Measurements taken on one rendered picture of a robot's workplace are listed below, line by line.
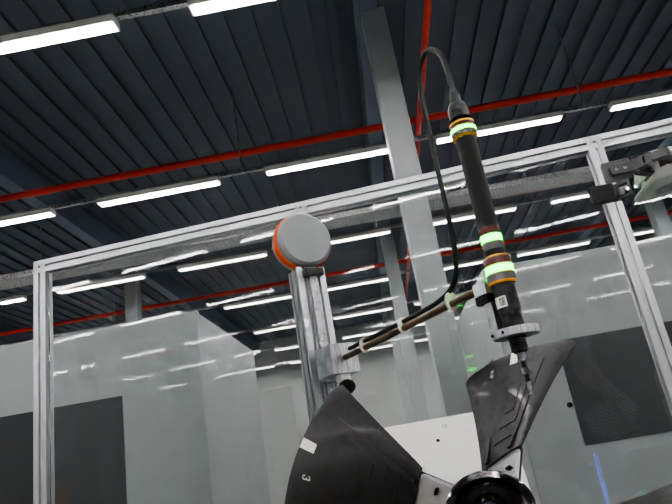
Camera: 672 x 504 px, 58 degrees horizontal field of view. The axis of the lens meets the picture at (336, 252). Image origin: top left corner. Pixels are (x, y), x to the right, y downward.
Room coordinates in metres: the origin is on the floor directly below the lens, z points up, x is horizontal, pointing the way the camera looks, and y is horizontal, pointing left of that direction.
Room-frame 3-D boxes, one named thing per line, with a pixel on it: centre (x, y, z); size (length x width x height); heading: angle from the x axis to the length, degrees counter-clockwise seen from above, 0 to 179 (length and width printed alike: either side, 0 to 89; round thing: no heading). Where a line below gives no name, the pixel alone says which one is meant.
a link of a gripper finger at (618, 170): (0.83, -0.45, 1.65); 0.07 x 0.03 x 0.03; 83
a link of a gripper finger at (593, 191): (0.95, -0.46, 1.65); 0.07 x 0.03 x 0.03; 83
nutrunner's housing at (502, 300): (0.92, -0.25, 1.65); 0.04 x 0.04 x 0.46
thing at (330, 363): (1.47, 0.04, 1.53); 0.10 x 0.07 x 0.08; 28
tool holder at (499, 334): (0.92, -0.24, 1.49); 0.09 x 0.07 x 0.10; 28
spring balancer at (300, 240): (1.55, 0.09, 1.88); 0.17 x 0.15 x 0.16; 83
